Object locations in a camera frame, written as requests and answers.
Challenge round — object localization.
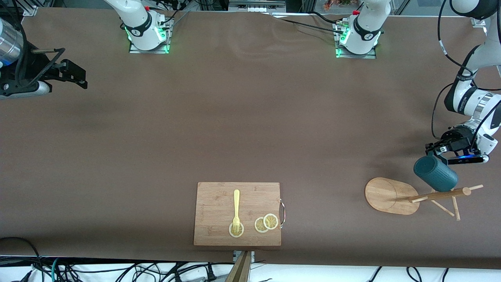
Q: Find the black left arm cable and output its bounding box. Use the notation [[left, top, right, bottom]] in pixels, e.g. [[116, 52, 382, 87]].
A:
[[431, 0, 501, 141]]

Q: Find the teal cable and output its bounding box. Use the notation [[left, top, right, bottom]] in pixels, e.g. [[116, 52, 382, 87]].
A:
[[50, 257, 63, 282]]

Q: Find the dark teal mug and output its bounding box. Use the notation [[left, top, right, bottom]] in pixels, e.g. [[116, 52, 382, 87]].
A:
[[413, 152, 459, 193]]

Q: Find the black cable on table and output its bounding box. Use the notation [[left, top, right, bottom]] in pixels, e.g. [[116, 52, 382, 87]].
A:
[[311, 11, 345, 25], [270, 13, 347, 36]]

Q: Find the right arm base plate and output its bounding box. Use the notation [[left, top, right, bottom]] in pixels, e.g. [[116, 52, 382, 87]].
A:
[[128, 15, 173, 54]]

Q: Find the brown camera stand beam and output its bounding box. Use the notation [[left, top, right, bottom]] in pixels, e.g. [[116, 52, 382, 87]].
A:
[[224, 251, 252, 282]]

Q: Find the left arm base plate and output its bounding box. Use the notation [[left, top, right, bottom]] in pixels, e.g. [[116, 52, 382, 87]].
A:
[[335, 22, 377, 59]]

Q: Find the wooden cutting board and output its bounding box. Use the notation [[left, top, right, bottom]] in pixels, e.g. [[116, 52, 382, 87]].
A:
[[193, 182, 282, 247]]

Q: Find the thick black looped cable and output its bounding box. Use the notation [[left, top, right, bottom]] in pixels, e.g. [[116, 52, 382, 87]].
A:
[[0, 237, 44, 282]]

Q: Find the silver stand bracket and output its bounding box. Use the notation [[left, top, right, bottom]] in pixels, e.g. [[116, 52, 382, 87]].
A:
[[232, 251, 256, 264]]

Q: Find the grey power strip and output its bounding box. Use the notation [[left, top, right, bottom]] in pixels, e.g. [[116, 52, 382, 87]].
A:
[[228, 0, 287, 12]]

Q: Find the wooden cup rack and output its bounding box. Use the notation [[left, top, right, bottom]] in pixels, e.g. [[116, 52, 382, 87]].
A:
[[364, 177, 484, 222]]

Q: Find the yellow plastic fork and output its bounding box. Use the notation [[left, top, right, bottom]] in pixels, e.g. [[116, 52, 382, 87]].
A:
[[232, 190, 241, 235]]

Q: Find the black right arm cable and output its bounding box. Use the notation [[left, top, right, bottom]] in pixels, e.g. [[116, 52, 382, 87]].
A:
[[14, 0, 29, 85]]

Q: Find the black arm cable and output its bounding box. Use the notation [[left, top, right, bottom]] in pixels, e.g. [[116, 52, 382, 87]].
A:
[[431, 0, 501, 141], [14, 0, 29, 85]]

